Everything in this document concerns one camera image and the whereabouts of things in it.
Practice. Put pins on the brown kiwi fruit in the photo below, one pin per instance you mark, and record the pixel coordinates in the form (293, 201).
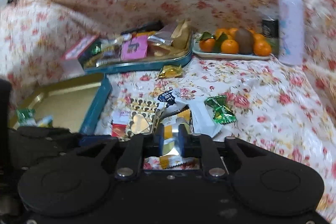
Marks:
(245, 40)

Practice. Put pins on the front left mandarin orange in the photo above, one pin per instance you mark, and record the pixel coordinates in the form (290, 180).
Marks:
(207, 45)

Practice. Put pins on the gold black heart packet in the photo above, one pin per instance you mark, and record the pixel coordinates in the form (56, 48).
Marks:
(142, 113)

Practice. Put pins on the empty gold teal tin tray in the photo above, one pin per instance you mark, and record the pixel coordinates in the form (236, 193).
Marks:
(75, 103)

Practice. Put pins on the front middle mandarin orange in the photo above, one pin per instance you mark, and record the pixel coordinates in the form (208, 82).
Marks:
(229, 46)

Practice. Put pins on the red white hawthorn packet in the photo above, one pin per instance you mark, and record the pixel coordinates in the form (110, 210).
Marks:
(118, 130)

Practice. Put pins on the floral sofa cover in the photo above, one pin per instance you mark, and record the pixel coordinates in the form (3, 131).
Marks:
(287, 110)

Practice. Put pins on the green garlic pea packet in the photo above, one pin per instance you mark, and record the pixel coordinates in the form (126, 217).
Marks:
(46, 122)

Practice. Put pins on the green tea snack packet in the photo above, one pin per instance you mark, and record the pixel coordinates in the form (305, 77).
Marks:
(26, 117)

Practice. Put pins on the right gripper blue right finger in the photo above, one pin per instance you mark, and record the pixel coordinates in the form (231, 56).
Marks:
(183, 138)

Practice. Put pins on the brown paper snack bag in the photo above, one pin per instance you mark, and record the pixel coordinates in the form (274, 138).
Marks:
(180, 35)

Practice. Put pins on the yellow silver snack packet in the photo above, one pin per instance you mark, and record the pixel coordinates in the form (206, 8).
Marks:
(171, 147)

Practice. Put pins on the white plain snack packet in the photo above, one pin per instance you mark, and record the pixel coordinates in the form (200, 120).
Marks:
(203, 122)

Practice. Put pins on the mandarin orange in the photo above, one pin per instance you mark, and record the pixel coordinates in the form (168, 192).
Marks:
(262, 48)
(229, 46)
(207, 45)

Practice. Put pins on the front right mandarin orange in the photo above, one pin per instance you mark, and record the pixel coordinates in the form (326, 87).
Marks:
(262, 48)

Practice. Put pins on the purple rabbit thermos bottle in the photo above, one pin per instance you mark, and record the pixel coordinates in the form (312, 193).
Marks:
(291, 31)

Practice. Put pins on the blue white blueberry packet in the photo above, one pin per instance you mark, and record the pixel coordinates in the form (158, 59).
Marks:
(171, 100)

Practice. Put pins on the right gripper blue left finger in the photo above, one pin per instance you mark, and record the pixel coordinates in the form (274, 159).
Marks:
(158, 139)

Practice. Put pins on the white fruit plate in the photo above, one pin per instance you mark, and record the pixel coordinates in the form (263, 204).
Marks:
(221, 56)

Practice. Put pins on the snack-filled teal tin tray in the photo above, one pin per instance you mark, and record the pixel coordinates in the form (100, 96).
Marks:
(109, 60)

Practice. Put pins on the black Starbucks can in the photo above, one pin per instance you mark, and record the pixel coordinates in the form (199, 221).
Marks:
(270, 30)

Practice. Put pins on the pink snack packet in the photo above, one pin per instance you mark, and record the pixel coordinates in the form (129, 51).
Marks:
(134, 49)

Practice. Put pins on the red pink snack box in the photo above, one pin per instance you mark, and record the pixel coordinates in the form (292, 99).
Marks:
(73, 60)

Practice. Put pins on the gold foil candy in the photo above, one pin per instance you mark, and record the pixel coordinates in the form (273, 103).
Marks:
(170, 71)

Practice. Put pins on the white hawthorn strip packet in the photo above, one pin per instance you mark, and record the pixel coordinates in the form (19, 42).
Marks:
(120, 116)

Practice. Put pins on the green Swiss mint candy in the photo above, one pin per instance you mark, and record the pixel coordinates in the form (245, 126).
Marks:
(222, 114)

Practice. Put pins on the black remote control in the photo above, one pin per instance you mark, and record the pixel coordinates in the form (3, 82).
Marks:
(149, 27)

